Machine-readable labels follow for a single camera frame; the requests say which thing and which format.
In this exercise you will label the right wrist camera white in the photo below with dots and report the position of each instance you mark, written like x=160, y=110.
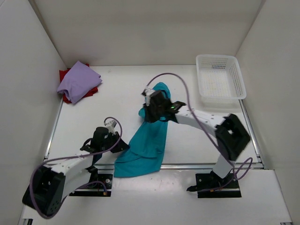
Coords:
x=147, y=92

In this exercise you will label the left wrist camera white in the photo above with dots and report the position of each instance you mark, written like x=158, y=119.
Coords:
x=111, y=126

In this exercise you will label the red t shirt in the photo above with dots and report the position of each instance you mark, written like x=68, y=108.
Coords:
x=82, y=93

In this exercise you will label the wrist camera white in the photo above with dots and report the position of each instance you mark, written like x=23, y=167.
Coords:
x=147, y=92
x=111, y=126

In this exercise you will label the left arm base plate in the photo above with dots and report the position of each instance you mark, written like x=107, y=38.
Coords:
x=101, y=189

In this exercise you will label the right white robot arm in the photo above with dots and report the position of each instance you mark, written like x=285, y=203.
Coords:
x=231, y=137

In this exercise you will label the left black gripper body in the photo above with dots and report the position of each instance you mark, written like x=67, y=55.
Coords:
x=111, y=140

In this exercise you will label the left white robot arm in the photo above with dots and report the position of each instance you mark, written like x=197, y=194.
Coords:
x=52, y=184

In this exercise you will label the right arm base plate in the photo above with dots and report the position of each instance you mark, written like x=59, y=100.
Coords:
x=208, y=185

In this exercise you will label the white plastic basket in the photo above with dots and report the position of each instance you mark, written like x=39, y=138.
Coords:
x=220, y=80

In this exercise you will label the lilac t shirt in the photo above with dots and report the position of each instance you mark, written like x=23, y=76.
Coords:
x=78, y=82

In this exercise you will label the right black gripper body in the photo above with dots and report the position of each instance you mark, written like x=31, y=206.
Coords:
x=154, y=113

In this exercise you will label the teal cloth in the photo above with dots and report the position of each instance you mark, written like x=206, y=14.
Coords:
x=146, y=150

